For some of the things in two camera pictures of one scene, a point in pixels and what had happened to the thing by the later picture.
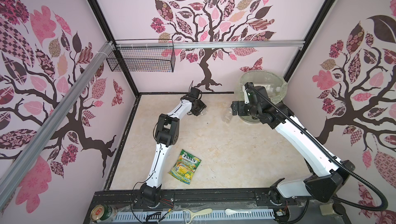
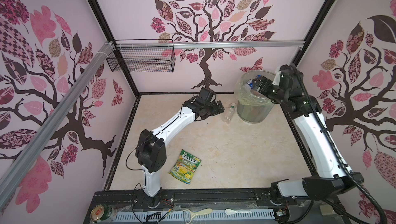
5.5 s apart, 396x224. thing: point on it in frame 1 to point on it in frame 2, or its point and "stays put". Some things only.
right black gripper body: [244, 109] to [267, 89]
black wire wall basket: [144, 55] stays put
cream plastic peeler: [193, 213] stays put
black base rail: [237, 197] stays put
